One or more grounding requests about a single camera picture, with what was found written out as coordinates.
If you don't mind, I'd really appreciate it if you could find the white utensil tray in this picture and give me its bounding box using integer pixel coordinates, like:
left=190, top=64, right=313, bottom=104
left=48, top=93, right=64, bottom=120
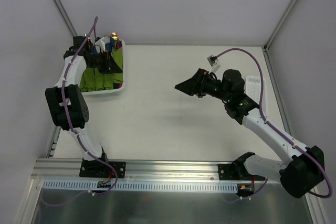
left=245, top=76, right=267, bottom=114

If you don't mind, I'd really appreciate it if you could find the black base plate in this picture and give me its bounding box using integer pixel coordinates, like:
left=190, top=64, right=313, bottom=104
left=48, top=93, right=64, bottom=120
left=217, top=162, right=249, bottom=180
left=79, top=159, right=126, bottom=178

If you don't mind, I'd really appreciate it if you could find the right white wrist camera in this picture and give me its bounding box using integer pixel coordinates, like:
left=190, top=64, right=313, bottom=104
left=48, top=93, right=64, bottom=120
left=207, top=55, right=221, bottom=73

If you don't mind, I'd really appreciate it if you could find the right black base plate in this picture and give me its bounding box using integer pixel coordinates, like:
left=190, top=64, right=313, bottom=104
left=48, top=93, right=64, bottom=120
left=217, top=162, right=249, bottom=180

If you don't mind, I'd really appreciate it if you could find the green napkin roll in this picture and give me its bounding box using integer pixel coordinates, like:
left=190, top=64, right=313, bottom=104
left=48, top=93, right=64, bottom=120
left=95, top=71, right=105, bottom=91
left=79, top=71, right=88, bottom=92
left=85, top=68, right=95, bottom=92
left=103, top=73, right=114, bottom=90

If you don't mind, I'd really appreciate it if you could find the white slotted cable duct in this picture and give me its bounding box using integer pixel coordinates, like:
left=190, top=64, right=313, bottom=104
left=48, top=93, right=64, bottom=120
left=42, top=179, right=238, bottom=194

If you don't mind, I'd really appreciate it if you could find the white basket of rolls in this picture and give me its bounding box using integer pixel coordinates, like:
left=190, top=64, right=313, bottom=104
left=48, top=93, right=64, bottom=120
left=82, top=40, right=125, bottom=95

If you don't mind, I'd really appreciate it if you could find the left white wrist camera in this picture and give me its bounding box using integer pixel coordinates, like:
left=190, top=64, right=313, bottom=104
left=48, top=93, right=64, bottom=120
left=95, top=36, right=110, bottom=51

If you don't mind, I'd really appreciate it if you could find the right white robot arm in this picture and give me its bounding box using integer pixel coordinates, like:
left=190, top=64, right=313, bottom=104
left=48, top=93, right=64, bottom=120
left=175, top=69, right=325, bottom=198

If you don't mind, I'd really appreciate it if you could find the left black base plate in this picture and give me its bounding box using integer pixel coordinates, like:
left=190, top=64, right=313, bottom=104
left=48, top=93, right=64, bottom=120
left=79, top=159, right=126, bottom=178

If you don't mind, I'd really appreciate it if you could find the aluminium mounting rail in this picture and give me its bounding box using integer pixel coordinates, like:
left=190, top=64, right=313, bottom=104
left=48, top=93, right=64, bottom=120
left=30, top=157, right=284, bottom=183

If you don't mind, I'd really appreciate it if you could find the green paper napkin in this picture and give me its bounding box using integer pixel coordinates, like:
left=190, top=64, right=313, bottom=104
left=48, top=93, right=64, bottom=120
left=112, top=46, right=123, bottom=84

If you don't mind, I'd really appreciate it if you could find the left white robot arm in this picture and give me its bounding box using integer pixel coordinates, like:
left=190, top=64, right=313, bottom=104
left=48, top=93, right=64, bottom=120
left=45, top=36, right=126, bottom=178

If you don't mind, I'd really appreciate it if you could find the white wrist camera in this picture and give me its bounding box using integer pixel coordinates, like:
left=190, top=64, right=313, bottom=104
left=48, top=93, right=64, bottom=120
left=207, top=55, right=221, bottom=73
left=95, top=36, right=110, bottom=51

